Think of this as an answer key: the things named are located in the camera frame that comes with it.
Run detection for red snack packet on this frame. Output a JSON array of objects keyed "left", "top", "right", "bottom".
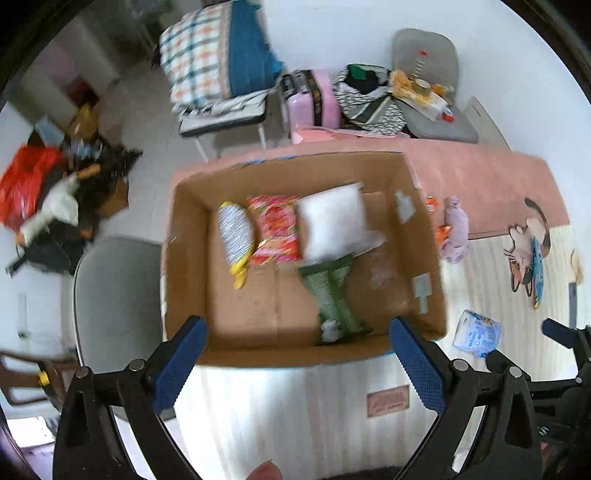
[{"left": 246, "top": 194, "right": 304, "bottom": 267}]

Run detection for orange snack packet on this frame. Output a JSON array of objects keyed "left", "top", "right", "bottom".
[{"left": 426, "top": 196, "right": 452, "bottom": 247}]

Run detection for pink suitcase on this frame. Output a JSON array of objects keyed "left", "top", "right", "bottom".
[{"left": 279, "top": 69, "right": 340, "bottom": 141}]

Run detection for white metal-frame chair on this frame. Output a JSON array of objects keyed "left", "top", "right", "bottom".
[{"left": 173, "top": 88, "right": 273, "bottom": 162}]

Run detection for white cloth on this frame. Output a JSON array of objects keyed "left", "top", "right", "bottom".
[{"left": 19, "top": 178, "right": 83, "bottom": 243}]

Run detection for grey chair with red mark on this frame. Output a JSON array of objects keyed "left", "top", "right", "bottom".
[{"left": 392, "top": 28, "right": 479, "bottom": 144}]

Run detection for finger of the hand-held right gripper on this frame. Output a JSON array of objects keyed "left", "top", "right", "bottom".
[
  {"left": 542, "top": 318, "right": 591, "bottom": 365},
  {"left": 484, "top": 349, "right": 591, "bottom": 402}
]

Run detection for blue towel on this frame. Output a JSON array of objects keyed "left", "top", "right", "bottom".
[{"left": 228, "top": 0, "right": 286, "bottom": 100}]

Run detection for pile of dark clothes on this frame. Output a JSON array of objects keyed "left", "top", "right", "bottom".
[{"left": 6, "top": 145, "right": 144, "bottom": 278}]

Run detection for striped tote bag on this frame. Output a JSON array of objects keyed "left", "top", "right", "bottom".
[{"left": 332, "top": 64, "right": 409, "bottom": 137}]

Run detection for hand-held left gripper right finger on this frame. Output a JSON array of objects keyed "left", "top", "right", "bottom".
[{"left": 389, "top": 316, "right": 543, "bottom": 480}]

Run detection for brown wooden chair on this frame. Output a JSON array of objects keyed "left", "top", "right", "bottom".
[{"left": 0, "top": 348, "right": 77, "bottom": 409}]

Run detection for blue and white tissue packet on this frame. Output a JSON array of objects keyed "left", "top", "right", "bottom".
[{"left": 452, "top": 309, "right": 504, "bottom": 360}]

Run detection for clear plastic bag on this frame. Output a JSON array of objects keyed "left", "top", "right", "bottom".
[{"left": 364, "top": 249, "right": 403, "bottom": 289}]

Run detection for white pillow-shaped packet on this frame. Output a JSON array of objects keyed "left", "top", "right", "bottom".
[{"left": 295, "top": 183, "right": 387, "bottom": 265}]

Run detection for silver and yellow snack packet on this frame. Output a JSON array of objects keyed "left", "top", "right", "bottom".
[{"left": 218, "top": 200, "right": 257, "bottom": 290}]

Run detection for green snack packet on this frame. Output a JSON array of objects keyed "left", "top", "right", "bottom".
[{"left": 298, "top": 256, "right": 374, "bottom": 346}]

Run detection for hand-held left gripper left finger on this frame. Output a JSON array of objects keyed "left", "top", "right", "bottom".
[{"left": 52, "top": 315, "right": 208, "bottom": 480}]

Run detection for person's left hand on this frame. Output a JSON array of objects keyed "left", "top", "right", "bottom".
[{"left": 246, "top": 459, "right": 284, "bottom": 480}]

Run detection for plaid folded blanket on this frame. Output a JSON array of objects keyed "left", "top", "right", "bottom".
[{"left": 159, "top": 4, "right": 234, "bottom": 108}]

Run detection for red plastic bag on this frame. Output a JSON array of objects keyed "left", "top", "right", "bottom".
[{"left": 0, "top": 145, "right": 63, "bottom": 232}]

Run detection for yellow snack clutter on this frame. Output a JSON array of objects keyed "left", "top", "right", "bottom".
[{"left": 389, "top": 69, "right": 458, "bottom": 123}]

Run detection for brown cardboard box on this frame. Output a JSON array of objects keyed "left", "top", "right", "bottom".
[{"left": 161, "top": 151, "right": 450, "bottom": 368}]

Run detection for pink cat-print table mat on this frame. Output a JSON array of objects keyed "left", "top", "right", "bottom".
[{"left": 171, "top": 137, "right": 583, "bottom": 480}]

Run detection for grey padded chair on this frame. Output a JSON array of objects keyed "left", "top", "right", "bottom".
[{"left": 73, "top": 236, "right": 177, "bottom": 423}]

